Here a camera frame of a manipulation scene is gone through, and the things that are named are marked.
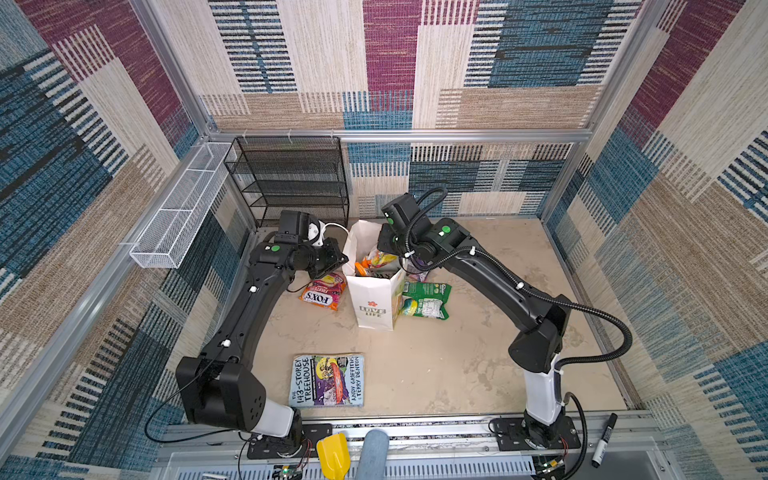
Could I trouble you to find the black marker pen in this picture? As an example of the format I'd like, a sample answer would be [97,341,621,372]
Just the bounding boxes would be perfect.
[591,413,618,468]

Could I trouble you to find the grey cylinder roll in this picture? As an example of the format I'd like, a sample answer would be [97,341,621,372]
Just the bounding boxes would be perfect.
[355,430,389,480]

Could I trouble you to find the treehouse paperback book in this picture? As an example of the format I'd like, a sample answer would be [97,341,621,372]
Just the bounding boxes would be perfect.
[288,354,365,409]

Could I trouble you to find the yellow plastic scoop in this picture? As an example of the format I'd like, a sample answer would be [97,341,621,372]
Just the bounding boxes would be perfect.
[316,433,351,480]

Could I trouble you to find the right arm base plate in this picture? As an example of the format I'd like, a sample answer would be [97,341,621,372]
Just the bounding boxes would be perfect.
[489,415,582,451]

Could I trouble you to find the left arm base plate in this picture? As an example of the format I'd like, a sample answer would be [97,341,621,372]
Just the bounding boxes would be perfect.
[246,423,333,460]

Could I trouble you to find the pink yellow Fox's candy bag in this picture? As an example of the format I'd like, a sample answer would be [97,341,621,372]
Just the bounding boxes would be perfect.
[299,273,347,311]

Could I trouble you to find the small orange candy bag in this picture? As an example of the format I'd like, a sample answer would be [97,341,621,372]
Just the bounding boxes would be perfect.
[364,249,399,272]

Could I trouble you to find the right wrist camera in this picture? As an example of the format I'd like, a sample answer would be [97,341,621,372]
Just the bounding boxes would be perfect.
[381,193,422,230]

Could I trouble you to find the black wire shelf rack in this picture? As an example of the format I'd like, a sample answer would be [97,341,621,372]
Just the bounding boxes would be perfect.
[224,136,350,226]

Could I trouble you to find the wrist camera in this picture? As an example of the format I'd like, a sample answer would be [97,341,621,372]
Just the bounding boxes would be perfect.
[381,193,422,230]
[275,210,326,247]

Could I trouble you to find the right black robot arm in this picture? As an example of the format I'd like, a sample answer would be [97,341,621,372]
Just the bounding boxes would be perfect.
[378,212,633,449]

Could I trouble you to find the white wire mesh basket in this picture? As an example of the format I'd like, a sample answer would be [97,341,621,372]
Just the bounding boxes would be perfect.
[130,142,230,269]

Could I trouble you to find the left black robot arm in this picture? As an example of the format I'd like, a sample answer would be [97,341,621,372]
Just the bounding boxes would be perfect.
[175,238,348,451]

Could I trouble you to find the large orange fruits candy bag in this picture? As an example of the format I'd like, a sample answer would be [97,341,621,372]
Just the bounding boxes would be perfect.
[354,259,374,277]

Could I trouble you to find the white paper bag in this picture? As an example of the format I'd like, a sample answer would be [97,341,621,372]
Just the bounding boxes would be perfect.
[324,220,406,331]

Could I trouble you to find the green spring tea candy bag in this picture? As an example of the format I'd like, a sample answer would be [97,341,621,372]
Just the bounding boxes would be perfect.
[399,282,452,321]

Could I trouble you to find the purple berries candy bag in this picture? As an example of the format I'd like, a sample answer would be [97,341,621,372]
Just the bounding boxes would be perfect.
[406,267,429,283]

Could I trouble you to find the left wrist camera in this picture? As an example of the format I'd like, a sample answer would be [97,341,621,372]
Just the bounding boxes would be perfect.
[275,210,326,247]

